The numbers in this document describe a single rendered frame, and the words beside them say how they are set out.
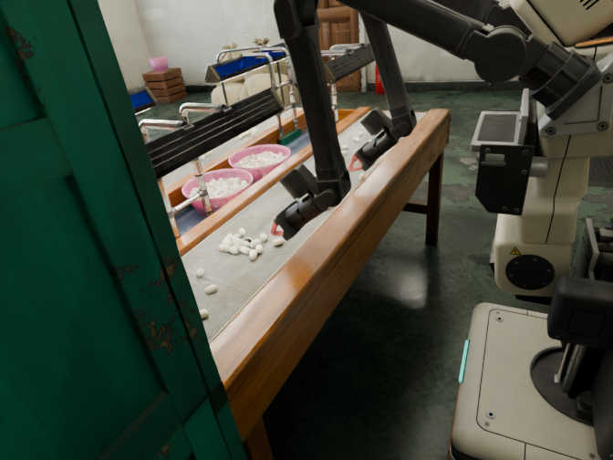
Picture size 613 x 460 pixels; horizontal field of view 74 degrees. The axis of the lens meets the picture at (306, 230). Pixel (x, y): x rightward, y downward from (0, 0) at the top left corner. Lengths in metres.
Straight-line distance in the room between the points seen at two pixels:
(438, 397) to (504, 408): 0.39
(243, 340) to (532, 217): 0.68
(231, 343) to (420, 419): 0.96
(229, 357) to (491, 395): 0.84
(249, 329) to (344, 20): 5.34
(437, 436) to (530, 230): 0.85
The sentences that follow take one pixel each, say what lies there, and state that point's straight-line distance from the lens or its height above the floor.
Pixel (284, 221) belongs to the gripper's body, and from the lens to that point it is 1.02.
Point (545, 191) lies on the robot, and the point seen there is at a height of 0.92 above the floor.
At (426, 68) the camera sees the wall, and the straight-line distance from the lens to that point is 5.82.
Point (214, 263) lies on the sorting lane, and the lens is 1.16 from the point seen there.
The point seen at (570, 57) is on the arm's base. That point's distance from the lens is 0.80.
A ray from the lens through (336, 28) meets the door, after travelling 6.01.
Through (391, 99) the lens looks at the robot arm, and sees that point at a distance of 1.27.
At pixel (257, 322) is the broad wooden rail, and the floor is 0.76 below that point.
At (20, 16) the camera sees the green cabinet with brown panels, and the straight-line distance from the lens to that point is 0.44.
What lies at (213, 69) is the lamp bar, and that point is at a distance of 1.95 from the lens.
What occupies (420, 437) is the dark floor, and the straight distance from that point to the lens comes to 1.62.
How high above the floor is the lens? 1.37
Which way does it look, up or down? 31 degrees down
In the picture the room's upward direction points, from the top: 7 degrees counter-clockwise
